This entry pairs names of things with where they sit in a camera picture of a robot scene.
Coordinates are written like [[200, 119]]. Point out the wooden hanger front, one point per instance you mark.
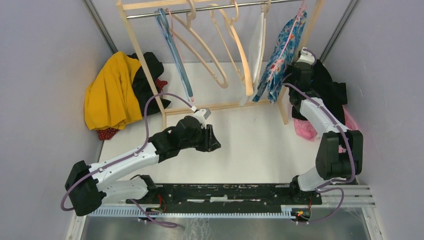
[[246, 77]]

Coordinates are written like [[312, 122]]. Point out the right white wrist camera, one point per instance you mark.
[[306, 56]]

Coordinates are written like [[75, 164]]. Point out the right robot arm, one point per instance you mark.
[[339, 156]]

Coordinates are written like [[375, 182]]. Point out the white slotted cable duct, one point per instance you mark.
[[134, 211]]

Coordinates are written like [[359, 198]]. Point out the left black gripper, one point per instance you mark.
[[210, 142]]

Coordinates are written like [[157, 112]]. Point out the black garment left pile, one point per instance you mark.
[[141, 86]]

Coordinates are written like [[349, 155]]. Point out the pink garment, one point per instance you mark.
[[305, 130]]

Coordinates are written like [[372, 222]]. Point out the metal hanging rod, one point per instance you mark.
[[209, 8]]

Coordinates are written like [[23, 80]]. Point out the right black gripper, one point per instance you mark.
[[290, 72]]

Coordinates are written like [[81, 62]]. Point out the black garment pile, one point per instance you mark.
[[141, 86], [333, 94]]

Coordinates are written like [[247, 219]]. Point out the blue floral skirt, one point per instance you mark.
[[272, 90]]

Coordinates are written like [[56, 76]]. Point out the light blue plastic hanger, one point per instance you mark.
[[175, 53]]

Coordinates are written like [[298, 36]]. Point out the grey plastic hanger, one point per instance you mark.
[[169, 39]]

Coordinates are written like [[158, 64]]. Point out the white garment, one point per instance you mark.
[[256, 56]]

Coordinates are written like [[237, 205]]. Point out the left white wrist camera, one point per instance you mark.
[[201, 114]]

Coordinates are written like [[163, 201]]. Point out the yellow garment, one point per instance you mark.
[[109, 101]]

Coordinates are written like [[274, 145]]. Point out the black garment right pile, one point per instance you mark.
[[333, 94]]

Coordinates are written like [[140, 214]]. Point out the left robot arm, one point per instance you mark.
[[88, 186]]

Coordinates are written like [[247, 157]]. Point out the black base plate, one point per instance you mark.
[[192, 198]]

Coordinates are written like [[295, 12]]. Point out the red dotted garment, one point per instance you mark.
[[108, 133]]

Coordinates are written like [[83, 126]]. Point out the wooden clothes rack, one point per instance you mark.
[[185, 19]]

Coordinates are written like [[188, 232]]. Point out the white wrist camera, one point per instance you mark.
[[306, 56], [201, 114]]

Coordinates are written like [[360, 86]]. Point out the pink plastic hanger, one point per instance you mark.
[[284, 50], [188, 87]]

